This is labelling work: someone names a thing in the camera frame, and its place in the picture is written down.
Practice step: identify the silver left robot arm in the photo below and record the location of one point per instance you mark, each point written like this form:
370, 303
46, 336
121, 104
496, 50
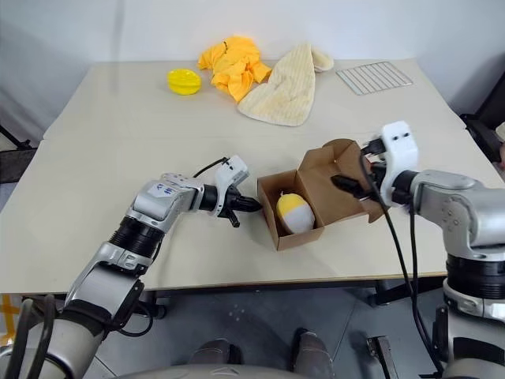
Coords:
158, 201

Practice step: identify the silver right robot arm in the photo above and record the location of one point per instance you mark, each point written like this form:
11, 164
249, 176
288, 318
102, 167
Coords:
453, 189

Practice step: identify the bystander in cream clothes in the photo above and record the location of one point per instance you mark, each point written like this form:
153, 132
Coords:
501, 134

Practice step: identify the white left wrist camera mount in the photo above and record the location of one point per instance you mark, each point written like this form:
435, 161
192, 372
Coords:
233, 169

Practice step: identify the brown cardboard box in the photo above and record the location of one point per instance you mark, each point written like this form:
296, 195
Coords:
292, 239

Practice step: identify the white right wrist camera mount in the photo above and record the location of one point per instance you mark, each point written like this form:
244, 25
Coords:
398, 146

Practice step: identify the crumpled yellow cloth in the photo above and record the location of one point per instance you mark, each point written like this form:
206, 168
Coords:
233, 59

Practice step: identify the yellow and white plush egg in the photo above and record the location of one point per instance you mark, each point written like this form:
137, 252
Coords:
296, 215

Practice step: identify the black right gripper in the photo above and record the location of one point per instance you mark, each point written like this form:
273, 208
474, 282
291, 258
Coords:
375, 185

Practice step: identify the dark metal bar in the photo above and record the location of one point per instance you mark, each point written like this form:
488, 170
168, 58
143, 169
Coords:
384, 355

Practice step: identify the dark rounded shape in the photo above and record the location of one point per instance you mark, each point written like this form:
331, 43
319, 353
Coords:
313, 349
215, 353

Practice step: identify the cream ribbed towel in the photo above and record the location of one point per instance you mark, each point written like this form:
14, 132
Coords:
284, 91

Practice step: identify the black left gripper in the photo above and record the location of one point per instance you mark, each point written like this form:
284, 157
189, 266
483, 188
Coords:
230, 203

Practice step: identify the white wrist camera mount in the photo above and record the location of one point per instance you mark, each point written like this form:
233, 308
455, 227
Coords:
233, 169
398, 146

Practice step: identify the yellow ridged plastic ball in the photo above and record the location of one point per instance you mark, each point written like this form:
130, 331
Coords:
184, 82

